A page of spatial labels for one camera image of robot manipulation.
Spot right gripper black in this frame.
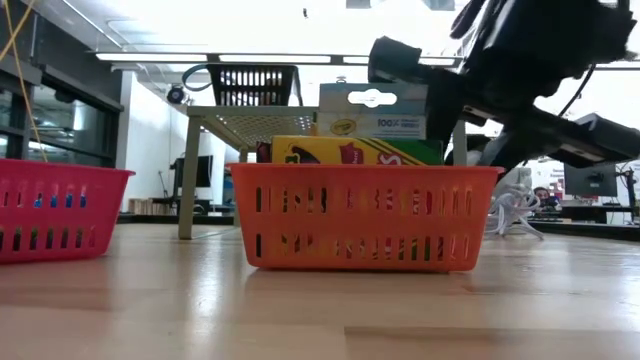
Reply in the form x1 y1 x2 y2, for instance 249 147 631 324
367 0 640 171

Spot red slotted plastic basket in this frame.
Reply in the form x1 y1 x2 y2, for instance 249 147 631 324
0 158 135 265

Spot yellow extension cable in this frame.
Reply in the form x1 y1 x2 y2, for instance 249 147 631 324
0 0 50 164

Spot dark glass window frame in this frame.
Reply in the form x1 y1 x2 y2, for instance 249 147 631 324
0 54 124 169

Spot white coiled cable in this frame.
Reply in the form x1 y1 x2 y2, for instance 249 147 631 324
483 183 545 241

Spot orange slotted plastic basket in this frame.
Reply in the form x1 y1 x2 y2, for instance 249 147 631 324
227 162 505 274

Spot black perforated tray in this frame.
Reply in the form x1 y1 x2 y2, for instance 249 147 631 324
206 63 303 107

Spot brown cardboard boxes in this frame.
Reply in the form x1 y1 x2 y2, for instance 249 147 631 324
128 197 171 215

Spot yellow green Crayola box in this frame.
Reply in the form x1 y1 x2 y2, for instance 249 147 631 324
271 135 445 166

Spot green perforated metal shelf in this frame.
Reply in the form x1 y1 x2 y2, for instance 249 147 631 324
178 105 470 241

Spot blue coil keychain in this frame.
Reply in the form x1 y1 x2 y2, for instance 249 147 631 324
33 195 87 209

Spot long ceiling light rail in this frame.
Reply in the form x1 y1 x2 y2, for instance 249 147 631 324
94 51 640 71

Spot black computer monitor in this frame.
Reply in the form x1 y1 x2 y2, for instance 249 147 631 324
563 162 619 199
169 154 214 201

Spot person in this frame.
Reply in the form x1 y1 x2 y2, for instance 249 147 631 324
532 185 564 214

